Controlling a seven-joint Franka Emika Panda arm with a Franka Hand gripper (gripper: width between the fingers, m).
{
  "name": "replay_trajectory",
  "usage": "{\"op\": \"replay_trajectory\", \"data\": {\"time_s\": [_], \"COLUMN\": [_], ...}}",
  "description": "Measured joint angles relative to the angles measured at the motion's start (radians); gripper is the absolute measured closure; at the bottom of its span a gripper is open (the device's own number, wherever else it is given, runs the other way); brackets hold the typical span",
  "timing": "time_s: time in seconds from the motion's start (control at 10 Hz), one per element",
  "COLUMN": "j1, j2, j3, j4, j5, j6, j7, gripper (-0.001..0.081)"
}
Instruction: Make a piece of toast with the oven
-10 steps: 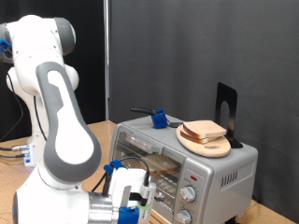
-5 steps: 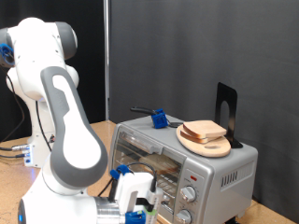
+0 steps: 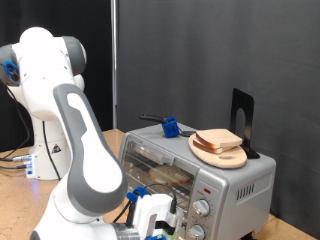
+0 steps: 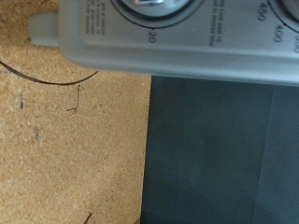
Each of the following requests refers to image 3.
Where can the metal spatula with blue block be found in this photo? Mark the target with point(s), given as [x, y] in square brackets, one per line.
[170, 128]

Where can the thick bread slice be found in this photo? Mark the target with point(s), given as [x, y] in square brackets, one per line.
[170, 175]

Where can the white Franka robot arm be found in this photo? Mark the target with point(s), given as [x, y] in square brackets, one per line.
[90, 166]

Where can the silver oven knob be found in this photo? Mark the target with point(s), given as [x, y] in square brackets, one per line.
[196, 232]
[201, 207]

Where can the silver toaster oven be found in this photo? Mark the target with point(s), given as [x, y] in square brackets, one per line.
[253, 206]

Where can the thin bread slice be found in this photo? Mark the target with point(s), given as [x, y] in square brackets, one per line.
[208, 148]

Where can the wide bread slice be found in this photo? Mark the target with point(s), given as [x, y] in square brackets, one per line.
[220, 137]

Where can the metal pole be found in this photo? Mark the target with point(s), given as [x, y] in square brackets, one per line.
[114, 66]

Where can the round wooden cutting board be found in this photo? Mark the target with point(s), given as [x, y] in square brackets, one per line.
[223, 160]

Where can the grey backdrop curtain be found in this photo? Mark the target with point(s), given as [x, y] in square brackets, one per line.
[206, 60]

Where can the black metal bookend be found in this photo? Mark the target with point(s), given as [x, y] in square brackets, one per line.
[248, 103]

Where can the black backdrop curtain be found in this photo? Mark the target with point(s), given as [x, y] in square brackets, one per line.
[50, 13]

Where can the blue printed mount bracket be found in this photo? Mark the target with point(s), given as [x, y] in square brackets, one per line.
[155, 237]

